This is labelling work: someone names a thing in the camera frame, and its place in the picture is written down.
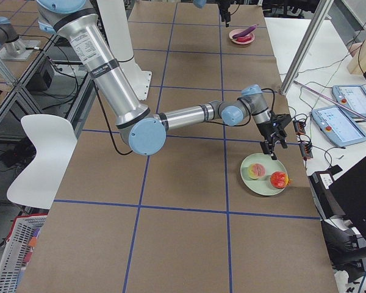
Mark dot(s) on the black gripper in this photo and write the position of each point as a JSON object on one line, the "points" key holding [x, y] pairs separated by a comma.
{"points": [[266, 130], [222, 7]]}

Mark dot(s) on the purple eggplant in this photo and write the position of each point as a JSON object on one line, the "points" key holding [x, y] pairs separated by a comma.
{"points": [[245, 32]]}

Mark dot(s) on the peach fruit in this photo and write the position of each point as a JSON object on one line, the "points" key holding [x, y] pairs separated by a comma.
{"points": [[256, 171]]}

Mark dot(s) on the red chili pepper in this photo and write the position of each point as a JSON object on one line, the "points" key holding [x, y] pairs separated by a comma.
{"points": [[244, 39]]}

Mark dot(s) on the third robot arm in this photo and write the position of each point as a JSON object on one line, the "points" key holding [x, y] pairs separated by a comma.
{"points": [[12, 46]]}

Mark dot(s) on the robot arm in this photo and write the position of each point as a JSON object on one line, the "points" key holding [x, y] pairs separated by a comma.
{"points": [[201, 3], [143, 131]]}

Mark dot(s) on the pink plate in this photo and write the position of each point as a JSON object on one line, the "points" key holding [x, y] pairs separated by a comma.
{"points": [[235, 31]]}

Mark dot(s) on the orange usb hub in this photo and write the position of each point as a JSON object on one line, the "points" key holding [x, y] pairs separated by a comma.
{"points": [[304, 140]]}

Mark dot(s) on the green plate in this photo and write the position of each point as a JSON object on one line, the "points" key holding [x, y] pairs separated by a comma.
{"points": [[262, 186]]}

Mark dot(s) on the near teach pendant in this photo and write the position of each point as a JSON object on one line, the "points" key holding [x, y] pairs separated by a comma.
{"points": [[338, 126]]}

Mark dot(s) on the teach pendant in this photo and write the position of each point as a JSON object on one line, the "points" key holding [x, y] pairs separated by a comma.
{"points": [[338, 126], [351, 96]]}

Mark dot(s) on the pink grabber stick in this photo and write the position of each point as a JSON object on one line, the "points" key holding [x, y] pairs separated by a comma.
{"points": [[330, 100]]}

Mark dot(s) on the far teach pendant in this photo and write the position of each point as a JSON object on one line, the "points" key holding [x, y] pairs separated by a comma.
{"points": [[351, 96]]}

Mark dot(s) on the white chair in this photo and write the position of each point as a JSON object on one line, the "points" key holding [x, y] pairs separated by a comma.
{"points": [[54, 140]]}

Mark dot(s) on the white plastic basket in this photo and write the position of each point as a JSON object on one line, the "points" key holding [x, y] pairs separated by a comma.
{"points": [[19, 246]]}

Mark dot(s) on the aluminium frame post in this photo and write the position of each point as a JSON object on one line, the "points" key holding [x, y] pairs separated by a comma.
{"points": [[308, 38]]}

